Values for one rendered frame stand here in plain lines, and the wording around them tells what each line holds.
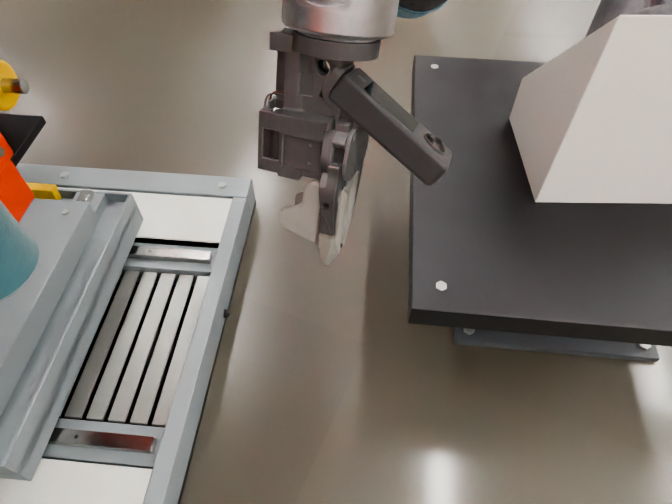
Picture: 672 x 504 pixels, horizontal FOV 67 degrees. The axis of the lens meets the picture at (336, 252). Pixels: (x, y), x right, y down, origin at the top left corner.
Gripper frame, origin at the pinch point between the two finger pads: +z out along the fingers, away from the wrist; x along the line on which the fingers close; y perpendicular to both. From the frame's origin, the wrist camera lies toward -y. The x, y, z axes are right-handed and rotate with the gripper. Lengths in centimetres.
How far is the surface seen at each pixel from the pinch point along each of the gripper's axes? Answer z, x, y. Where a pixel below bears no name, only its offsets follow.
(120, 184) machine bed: 24, -42, 61
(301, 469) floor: 46.8, -7.6, 3.2
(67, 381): 37, -1, 41
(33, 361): 33, 0, 46
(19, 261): 0.4, 13.9, 24.9
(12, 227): -2.4, 13.2, 25.6
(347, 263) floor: 31, -46, 9
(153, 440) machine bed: 40.9, 0.2, 24.7
